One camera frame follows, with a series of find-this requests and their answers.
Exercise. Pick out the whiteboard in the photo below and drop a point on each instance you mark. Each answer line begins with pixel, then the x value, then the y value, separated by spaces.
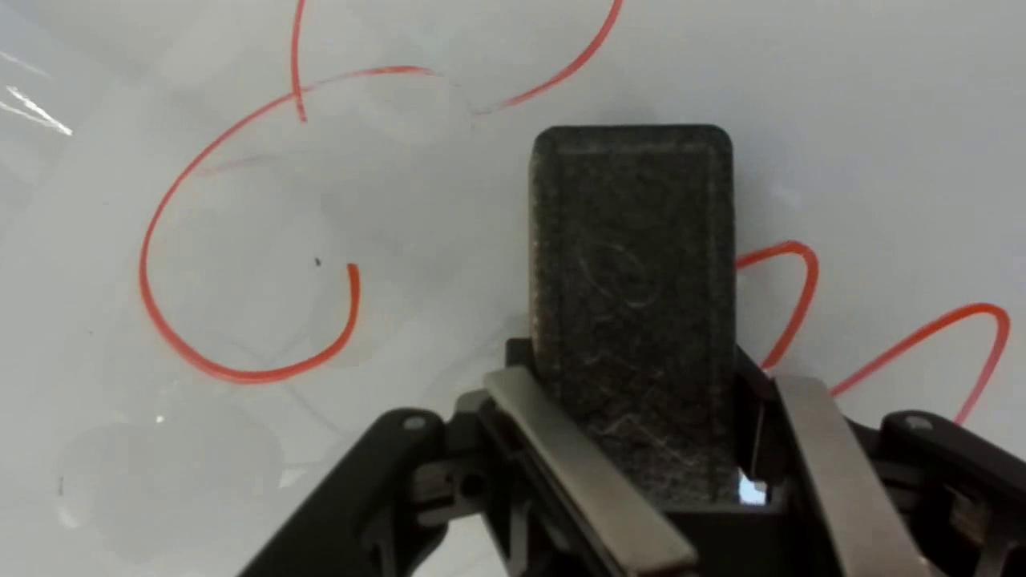
pixel 213 450

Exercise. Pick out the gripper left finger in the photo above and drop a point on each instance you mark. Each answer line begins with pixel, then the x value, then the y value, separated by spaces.
pixel 596 483

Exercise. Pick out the grey felt whiteboard eraser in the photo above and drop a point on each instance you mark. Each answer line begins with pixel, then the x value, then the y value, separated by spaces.
pixel 628 300

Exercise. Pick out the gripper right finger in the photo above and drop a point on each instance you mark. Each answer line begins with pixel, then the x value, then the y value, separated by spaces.
pixel 854 493

